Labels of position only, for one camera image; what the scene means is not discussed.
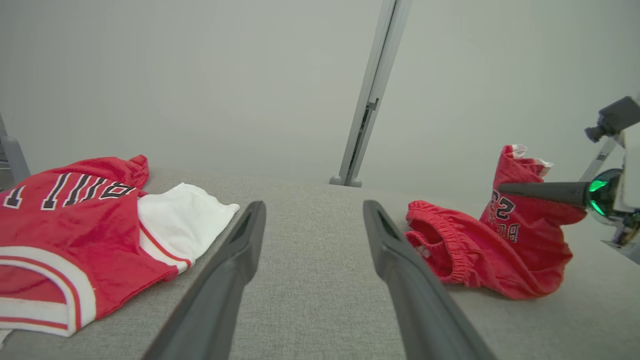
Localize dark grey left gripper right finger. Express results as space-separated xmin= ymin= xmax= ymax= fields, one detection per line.
xmin=363 ymin=200 xmax=497 ymax=360

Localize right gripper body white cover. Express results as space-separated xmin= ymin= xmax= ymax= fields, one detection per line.
xmin=580 ymin=130 xmax=640 ymax=251

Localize red Bulls shorts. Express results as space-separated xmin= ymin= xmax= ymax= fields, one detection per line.
xmin=405 ymin=144 xmax=587 ymax=301

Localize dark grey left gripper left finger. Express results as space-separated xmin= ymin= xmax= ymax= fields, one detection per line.
xmin=142 ymin=200 xmax=267 ymax=360

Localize red Bulls jersey white sleeves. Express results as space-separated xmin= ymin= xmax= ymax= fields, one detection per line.
xmin=0 ymin=154 xmax=241 ymax=338

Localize grey partition double post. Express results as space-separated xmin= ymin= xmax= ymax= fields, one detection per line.
xmin=328 ymin=0 xmax=414 ymax=189

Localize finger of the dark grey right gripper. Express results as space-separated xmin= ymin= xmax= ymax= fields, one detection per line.
xmin=497 ymin=180 xmax=592 ymax=209

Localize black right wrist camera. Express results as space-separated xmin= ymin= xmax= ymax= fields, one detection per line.
xmin=584 ymin=96 xmax=640 ymax=144

